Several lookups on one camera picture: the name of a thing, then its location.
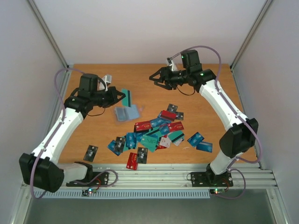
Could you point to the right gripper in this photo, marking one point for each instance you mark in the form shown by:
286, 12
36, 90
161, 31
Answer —
165, 77

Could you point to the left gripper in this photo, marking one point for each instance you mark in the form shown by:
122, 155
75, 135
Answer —
114, 99

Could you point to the teal card magnetic stripe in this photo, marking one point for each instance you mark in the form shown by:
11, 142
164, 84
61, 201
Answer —
127, 101

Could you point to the blue VIP card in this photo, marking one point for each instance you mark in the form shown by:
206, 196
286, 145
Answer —
121, 114

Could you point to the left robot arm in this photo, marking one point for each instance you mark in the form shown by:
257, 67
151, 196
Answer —
40, 168

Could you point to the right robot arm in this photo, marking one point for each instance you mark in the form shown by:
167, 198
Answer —
241, 131

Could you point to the red VIP card upper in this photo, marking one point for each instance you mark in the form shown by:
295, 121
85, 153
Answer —
143, 126

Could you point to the red vip card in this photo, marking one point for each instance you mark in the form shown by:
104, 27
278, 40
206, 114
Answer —
143, 126
176, 126

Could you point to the red card upper right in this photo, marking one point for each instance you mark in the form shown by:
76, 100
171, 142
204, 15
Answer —
168, 115

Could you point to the black VIP card left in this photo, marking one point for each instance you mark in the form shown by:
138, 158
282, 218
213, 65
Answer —
119, 144

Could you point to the blue card left bottom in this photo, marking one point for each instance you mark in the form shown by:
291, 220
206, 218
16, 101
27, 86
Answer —
111, 146

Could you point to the red VIP card centre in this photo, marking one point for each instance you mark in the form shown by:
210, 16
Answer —
176, 126

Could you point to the teal VIP card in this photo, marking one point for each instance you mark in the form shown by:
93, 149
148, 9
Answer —
149, 142

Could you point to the black card lone left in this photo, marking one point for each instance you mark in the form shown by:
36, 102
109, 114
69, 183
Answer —
90, 153

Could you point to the white card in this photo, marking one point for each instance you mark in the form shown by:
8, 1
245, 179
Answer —
165, 142

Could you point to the red card bottom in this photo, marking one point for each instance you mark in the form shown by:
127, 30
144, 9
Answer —
132, 161

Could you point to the blue card far right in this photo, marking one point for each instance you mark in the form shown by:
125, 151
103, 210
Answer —
205, 146

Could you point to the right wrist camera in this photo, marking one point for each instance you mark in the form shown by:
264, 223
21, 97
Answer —
171, 64

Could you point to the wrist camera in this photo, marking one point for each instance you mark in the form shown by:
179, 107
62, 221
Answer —
171, 64
107, 79

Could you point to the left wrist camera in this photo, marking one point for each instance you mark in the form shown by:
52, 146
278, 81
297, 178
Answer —
107, 79

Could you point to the left base plate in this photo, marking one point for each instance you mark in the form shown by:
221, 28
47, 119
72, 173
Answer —
102, 180

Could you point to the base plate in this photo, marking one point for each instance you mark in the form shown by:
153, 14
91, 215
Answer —
102, 180
198, 179

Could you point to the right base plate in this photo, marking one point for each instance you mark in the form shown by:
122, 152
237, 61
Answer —
198, 179

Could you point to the blue slotted cable duct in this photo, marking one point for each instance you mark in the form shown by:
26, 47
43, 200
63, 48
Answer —
131, 194

